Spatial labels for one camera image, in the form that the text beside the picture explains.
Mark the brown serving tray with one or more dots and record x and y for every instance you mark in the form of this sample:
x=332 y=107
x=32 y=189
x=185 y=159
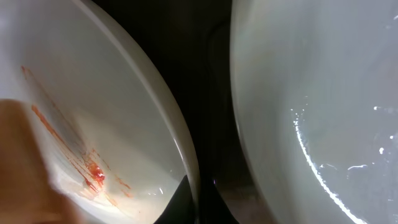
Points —
x=188 y=42

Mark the green yellow sponge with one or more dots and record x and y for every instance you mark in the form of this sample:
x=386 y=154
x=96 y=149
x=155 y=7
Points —
x=26 y=193

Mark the white plate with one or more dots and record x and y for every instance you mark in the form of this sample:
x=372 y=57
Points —
x=109 y=131
x=315 y=99

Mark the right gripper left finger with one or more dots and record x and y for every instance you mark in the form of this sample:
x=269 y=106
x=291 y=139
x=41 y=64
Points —
x=180 y=209

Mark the white plate bottom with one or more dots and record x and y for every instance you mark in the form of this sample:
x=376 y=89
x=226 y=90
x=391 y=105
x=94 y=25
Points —
x=315 y=99

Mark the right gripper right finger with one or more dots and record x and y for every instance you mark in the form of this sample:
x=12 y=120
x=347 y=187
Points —
x=212 y=208

